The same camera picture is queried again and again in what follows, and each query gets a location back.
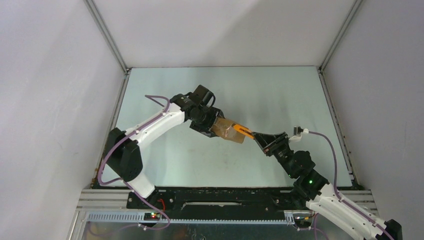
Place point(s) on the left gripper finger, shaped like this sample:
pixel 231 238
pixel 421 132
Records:
pixel 203 129
pixel 216 113

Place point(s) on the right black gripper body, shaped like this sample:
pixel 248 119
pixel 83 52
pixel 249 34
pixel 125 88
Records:
pixel 279 150

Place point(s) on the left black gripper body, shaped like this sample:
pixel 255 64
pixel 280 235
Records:
pixel 207 117

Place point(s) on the brown cardboard express box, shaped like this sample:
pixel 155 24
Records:
pixel 229 130

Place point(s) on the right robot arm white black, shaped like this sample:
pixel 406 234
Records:
pixel 316 193

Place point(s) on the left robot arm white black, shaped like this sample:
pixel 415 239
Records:
pixel 123 151

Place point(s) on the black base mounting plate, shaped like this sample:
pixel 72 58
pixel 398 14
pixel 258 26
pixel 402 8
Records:
pixel 225 203

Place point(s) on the right controller board with leds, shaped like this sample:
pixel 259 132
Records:
pixel 303 222

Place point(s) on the controller board with leds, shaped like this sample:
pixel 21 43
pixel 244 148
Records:
pixel 152 216
pixel 303 222

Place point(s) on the left controller board with leds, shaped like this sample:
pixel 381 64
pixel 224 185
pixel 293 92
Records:
pixel 152 216

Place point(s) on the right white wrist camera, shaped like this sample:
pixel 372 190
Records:
pixel 298 133

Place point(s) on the grey slotted cable duct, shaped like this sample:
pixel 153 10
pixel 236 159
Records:
pixel 137 218

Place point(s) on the left aluminium frame post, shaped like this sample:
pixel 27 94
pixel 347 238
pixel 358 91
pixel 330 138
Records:
pixel 107 35

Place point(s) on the aluminium frame post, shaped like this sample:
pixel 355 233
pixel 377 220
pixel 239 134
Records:
pixel 352 13
pixel 107 35

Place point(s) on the right aluminium frame post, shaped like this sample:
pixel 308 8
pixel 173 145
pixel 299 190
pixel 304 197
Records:
pixel 352 13

